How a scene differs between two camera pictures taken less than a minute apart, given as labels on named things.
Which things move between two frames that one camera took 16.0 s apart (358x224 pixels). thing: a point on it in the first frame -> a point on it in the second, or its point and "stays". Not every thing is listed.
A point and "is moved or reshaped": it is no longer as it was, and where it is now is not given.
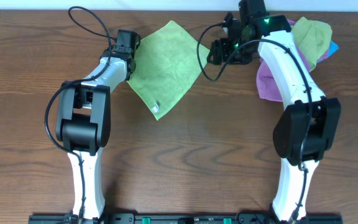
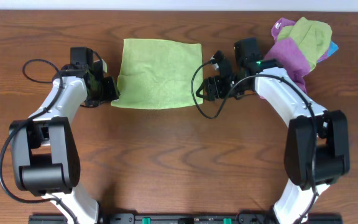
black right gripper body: (235, 52) -> (222, 86)
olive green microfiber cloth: (313, 38) stays
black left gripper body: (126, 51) -> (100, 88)
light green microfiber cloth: (169, 60) is moved or reshaped
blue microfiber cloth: (333, 48) stays
